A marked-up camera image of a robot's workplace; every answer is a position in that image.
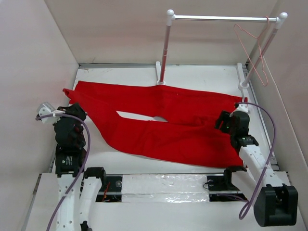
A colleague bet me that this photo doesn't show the red trousers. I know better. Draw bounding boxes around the red trousers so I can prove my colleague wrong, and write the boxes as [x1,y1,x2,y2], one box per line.
[64,81,243,168]

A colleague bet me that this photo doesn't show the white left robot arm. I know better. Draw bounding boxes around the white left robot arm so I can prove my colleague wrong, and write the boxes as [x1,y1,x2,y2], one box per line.
[51,103,107,231]

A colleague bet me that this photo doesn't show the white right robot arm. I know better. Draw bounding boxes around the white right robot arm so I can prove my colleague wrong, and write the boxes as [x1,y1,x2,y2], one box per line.
[215,110,298,227]

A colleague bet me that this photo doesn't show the white metal clothes rack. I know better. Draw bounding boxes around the white metal clothes rack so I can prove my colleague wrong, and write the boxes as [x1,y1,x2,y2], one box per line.
[155,9,288,114]

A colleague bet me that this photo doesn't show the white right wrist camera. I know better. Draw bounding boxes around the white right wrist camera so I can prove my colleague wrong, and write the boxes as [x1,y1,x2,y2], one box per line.
[233,102,249,114]

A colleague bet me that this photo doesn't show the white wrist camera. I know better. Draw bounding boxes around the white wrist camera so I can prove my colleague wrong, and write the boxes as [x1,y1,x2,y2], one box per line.
[37,102,59,124]
[233,102,249,114]

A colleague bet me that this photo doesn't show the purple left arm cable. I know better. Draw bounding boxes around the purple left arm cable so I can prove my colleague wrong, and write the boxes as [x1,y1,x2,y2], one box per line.
[35,114,91,231]

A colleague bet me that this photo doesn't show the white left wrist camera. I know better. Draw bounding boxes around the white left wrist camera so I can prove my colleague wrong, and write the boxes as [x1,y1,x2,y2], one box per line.
[37,102,59,124]

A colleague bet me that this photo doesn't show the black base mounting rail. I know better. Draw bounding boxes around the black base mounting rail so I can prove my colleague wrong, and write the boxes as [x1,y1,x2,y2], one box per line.
[96,174,245,203]

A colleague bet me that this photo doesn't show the pink wire hanger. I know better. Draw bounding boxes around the pink wire hanger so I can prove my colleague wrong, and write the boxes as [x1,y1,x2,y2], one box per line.
[233,16,271,87]

